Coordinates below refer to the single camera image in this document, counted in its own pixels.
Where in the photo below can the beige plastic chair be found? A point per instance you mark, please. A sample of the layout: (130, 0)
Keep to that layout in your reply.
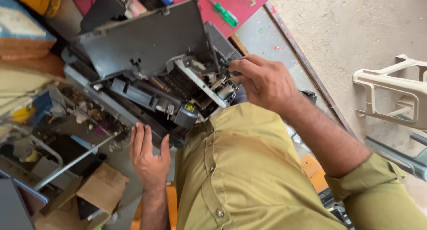
(395, 90)

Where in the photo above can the grey printer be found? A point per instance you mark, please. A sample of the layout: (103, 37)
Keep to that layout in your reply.
(143, 40)

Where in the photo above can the person's right fingers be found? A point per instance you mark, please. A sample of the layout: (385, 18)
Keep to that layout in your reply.
(242, 68)

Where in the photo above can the orange carton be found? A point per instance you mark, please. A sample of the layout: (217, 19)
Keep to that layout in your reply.
(313, 173)

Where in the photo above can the metal floor rail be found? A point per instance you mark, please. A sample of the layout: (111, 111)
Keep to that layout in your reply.
(307, 65)

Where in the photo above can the brown cardboard box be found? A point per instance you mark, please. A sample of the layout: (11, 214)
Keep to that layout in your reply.
(101, 188)

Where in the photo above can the heap of printer scrap parts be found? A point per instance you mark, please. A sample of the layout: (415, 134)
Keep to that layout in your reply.
(56, 133)

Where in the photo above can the black device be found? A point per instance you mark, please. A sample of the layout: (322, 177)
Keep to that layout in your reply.
(103, 10)

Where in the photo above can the person's left hand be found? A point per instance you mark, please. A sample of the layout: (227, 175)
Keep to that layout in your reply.
(148, 163)

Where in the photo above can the olive green shirt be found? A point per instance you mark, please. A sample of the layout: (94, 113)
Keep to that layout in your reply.
(240, 163)

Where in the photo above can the person's right hand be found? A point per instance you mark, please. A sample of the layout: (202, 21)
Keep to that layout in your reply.
(267, 85)

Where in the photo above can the orange stool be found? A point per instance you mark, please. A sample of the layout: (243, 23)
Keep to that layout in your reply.
(172, 206)

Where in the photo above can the grey metal frame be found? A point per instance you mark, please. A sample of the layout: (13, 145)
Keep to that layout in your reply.
(403, 158)

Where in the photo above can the yellow bag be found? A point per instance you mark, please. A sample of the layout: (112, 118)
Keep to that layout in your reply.
(36, 1)

